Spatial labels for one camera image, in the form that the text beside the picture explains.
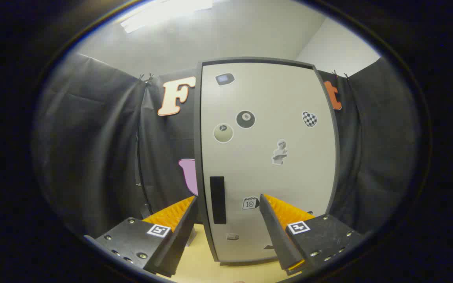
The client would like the white cabinet door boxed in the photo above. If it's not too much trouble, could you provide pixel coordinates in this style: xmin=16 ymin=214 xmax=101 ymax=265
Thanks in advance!
xmin=201 ymin=63 xmax=337 ymax=262

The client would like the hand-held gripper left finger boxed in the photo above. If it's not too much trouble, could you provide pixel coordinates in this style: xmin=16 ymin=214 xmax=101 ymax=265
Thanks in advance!
xmin=84 ymin=195 xmax=198 ymax=278

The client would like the black backdrop cloth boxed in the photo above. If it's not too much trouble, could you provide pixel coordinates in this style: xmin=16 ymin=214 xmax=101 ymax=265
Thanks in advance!
xmin=34 ymin=53 xmax=420 ymax=236

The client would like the black door handle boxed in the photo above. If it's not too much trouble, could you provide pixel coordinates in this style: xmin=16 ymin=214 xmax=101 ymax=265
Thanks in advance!
xmin=210 ymin=176 xmax=226 ymax=224

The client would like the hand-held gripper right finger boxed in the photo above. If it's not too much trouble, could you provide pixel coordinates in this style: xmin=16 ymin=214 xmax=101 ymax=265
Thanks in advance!
xmin=259 ymin=193 xmax=365 ymax=276

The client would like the dark grey cabinet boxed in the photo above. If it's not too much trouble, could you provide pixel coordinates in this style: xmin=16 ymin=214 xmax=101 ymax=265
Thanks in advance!
xmin=193 ymin=57 xmax=341 ymax=266

